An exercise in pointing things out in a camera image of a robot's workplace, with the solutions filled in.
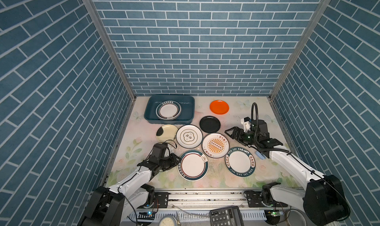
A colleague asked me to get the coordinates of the white plate green red rim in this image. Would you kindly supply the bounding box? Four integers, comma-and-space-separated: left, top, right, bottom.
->
156, 100, 182, 120

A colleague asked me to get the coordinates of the green circuit board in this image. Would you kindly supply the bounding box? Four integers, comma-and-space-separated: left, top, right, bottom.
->
137, 211, 156, 225
264, 210, 281, 226

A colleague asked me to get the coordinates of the round white clock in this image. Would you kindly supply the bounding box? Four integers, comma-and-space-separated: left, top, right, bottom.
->
158, 215, 180, 226

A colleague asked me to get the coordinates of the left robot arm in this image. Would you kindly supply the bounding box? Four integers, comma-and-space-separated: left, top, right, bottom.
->
78, 142, 181, 226

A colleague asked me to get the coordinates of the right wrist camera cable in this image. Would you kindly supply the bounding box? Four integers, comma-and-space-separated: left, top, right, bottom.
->
250, 102, 259, 129

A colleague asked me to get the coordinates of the green rim plate red ring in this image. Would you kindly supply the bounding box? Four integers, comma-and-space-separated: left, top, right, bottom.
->
177, 149, 209, 182

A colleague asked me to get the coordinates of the orange small plate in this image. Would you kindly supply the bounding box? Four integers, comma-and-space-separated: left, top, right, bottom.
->
209, 100, 230, 115

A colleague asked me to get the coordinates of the black calculator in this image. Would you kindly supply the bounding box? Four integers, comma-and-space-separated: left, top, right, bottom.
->
209, 206, 244, 226

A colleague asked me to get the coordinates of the light blue stapler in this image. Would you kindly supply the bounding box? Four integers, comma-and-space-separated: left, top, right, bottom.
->
255, 150, 267, 160

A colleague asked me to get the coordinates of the green circuit board right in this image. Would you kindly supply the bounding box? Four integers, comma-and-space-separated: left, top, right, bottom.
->
264, 210, 281, 226

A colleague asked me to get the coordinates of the cream plate black patch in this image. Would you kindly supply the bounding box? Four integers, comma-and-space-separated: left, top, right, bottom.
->
156, 124, 178, 143

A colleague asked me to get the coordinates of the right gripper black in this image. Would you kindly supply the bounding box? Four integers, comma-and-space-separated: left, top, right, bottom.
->
225, 126, 259, 147

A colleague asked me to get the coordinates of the white plate orange sunburst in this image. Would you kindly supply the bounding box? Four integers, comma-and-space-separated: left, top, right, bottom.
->
201, 133, 230, 158

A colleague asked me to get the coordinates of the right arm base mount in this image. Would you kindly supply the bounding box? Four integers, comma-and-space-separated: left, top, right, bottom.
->
243, 190, 288, 208

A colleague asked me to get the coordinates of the black small plate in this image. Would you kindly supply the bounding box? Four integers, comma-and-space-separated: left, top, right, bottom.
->
199, 116, 221, 134

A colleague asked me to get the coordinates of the green circuit board left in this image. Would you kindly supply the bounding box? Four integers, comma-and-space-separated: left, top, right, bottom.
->
137, 211, 156, 225

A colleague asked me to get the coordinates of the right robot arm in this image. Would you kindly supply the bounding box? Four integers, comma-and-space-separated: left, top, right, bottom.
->
225, 117, 351, 226

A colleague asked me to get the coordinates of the white plate cloud emblem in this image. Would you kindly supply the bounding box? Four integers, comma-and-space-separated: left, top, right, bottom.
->
176, 125, 203, 149

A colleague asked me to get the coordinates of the teal plastic bin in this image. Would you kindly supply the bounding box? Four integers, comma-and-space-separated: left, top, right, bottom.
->
144, 95, 195, 125

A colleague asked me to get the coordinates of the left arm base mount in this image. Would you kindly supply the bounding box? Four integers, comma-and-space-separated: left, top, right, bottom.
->
144, 192, 169, 209

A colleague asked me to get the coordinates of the green rim plate white lettering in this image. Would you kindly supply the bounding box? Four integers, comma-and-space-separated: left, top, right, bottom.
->
225, 147, 256, 178

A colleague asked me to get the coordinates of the aluminium rail frame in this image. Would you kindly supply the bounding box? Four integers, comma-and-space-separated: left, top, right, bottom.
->
77, 188, 339, 226

